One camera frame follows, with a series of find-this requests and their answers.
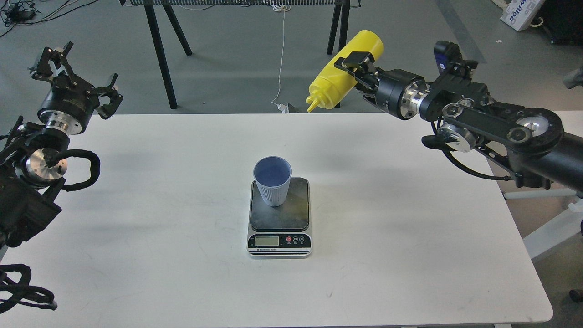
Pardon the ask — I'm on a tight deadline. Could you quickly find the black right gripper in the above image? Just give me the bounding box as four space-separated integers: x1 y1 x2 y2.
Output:
334 52 429 120

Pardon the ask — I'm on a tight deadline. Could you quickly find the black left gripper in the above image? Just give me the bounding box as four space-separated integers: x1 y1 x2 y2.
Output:
28 42 123 135

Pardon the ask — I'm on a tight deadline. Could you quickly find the yellow squeeze seasoning bottle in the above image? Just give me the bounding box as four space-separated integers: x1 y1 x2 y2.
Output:
306 31 384 113

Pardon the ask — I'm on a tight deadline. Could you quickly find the blue ribbed plastic cup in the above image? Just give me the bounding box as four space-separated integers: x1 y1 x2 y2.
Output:
253 156 292 207

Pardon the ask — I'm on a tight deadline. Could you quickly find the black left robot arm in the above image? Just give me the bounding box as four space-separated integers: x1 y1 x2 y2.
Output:
0 42 123 254

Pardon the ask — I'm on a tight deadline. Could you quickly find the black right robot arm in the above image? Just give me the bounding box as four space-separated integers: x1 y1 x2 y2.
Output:
332 40 583 192

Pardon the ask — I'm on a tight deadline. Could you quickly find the black digital kitchen scale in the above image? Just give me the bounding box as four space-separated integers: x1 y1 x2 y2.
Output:
246 177 313 259

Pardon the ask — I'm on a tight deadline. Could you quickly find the black metal trestle stand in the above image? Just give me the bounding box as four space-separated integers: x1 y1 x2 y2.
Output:
120 5 334 113

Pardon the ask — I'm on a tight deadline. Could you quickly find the white cardboard box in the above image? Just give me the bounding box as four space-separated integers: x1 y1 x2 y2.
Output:
500 0 545 31

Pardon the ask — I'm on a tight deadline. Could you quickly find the white side table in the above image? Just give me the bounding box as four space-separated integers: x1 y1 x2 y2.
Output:
552 110 583 137

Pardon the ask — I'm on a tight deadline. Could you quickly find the white power cable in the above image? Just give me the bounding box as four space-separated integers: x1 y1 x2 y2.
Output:
271 5 292 114

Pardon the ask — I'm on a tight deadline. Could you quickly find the black cable bundle on floor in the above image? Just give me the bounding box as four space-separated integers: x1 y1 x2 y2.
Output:
0 0 98 39

